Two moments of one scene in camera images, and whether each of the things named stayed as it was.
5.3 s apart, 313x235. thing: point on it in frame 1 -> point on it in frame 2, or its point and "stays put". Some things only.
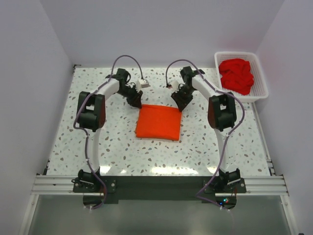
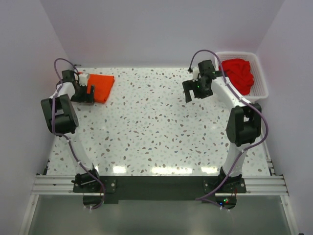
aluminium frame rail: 47,184 stays put
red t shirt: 236,75 stays put
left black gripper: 135,100 -> 88,98
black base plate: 204,188 stays put
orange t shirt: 159,122 -> 102,85
